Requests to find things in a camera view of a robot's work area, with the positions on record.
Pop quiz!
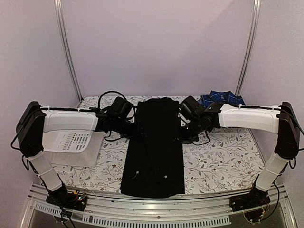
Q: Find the black long sleeve shirt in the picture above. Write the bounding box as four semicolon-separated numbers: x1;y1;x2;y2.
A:
120;97;185;198

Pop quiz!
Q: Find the blue plaid folded shirt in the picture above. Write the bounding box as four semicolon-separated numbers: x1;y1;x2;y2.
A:
198;90;245;108

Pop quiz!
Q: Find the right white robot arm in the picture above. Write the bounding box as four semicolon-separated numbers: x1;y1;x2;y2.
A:
177;97;301;207

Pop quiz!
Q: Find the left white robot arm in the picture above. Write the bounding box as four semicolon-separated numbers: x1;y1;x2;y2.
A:
10;93;142;206

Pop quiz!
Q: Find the left aluminium frame post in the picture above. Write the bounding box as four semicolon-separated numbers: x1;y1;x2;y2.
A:
54;0;83;101

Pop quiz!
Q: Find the right aluminium frame post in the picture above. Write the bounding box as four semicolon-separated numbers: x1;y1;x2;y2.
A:
235;0;261;96

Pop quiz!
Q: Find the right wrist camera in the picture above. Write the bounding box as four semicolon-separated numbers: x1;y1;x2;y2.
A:
179;96;205;120

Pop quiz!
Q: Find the aluminium frame post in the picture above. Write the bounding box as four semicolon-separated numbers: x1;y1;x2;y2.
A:
54;0;83;101
235;0;261;96

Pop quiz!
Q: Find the floral patterned table cloth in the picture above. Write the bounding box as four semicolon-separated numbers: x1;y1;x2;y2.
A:
47;95;269;196

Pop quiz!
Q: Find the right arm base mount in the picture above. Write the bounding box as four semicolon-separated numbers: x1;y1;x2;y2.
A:
229;187;270;212

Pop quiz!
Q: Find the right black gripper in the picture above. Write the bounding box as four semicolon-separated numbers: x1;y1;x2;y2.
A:
171;117;203;144

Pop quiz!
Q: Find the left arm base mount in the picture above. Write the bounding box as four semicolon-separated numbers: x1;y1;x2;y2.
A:
46;189;87;211

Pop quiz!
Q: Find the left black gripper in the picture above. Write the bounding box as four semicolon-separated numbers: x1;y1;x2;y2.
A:
113;117;148;140

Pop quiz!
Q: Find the aluminium front rail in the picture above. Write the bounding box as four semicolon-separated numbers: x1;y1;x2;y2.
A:
20;184;300;228

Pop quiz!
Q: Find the white plastic basket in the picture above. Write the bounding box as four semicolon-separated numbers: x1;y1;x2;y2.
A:
42;130;103;167

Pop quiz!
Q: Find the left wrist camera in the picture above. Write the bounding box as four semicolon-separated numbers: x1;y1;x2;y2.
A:
110;97;133;119

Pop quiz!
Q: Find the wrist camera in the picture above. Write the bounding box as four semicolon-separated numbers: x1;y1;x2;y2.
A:
110;97;133;119
179;96;205;120

